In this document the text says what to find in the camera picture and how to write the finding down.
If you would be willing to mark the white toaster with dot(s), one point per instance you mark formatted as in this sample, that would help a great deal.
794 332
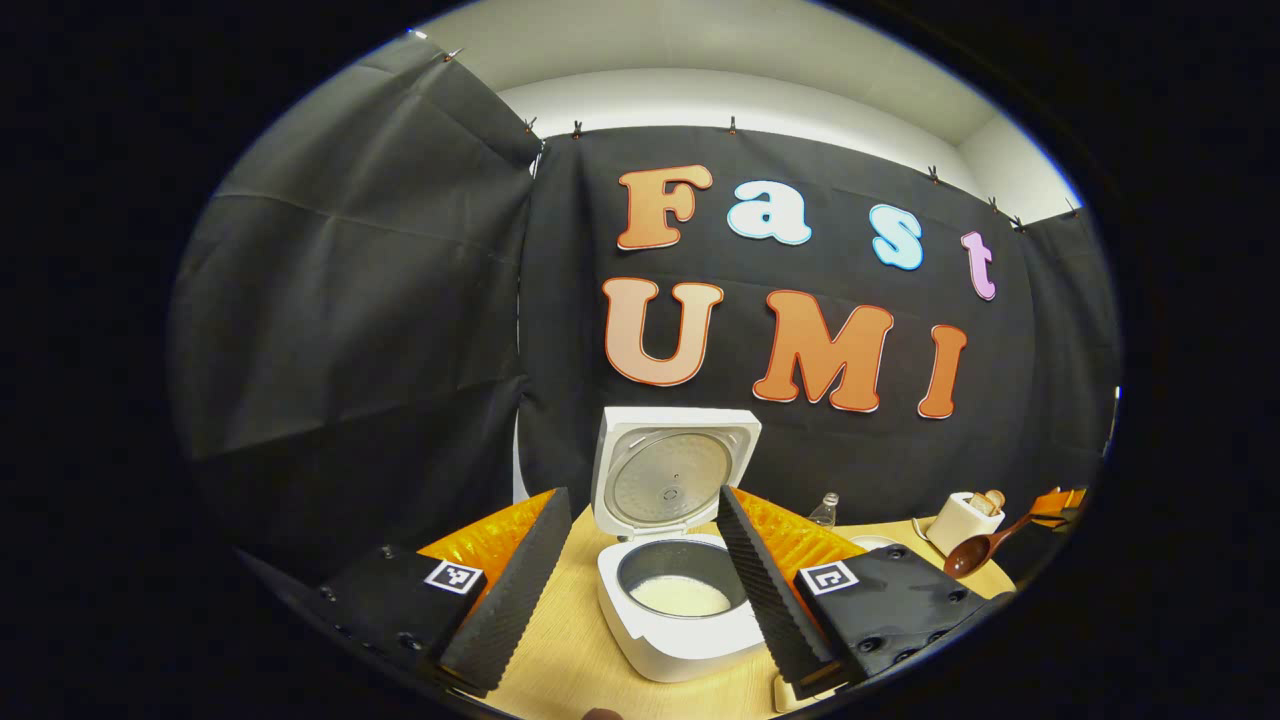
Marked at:
958 525

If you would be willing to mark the toasted bread slice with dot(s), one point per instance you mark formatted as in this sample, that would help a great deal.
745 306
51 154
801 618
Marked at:
996 498
982 506

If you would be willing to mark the white rice layer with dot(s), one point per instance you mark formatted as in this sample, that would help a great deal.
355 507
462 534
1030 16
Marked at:
680 597

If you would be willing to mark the white rice cooker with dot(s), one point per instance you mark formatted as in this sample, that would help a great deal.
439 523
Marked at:
670 650

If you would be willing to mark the brown wooden spoon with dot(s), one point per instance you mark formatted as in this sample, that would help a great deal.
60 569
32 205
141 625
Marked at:
965 557

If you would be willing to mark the clear plastic water bottle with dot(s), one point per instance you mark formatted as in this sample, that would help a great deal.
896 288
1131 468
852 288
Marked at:
824 512

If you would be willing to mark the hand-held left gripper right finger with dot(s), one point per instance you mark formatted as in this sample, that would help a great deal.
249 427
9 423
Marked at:
770 600

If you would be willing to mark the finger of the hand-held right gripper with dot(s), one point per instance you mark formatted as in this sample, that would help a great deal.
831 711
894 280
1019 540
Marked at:
1046 500
1074 497

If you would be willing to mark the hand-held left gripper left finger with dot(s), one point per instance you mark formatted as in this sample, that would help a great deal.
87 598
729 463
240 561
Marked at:
515 610

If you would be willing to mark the white round plate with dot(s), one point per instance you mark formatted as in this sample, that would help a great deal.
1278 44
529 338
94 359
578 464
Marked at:
875 541

